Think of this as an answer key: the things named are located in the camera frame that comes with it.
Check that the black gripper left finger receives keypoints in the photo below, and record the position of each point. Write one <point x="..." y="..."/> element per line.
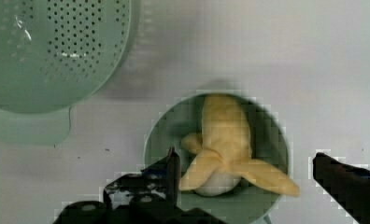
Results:
<point x="160" y="178"/>

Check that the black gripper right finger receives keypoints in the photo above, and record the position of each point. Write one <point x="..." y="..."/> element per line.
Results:
<point x="347" y="184"/>

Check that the yellow plush peeled banana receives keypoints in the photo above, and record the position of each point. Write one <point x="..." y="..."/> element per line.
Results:
<point x="222" y="153"/>

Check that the green mug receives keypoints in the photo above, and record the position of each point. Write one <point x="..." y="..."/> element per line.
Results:
<point x="245" y="203"/>

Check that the green perforated colander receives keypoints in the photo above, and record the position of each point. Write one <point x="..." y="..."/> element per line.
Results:
<point x="54" y="54"/>

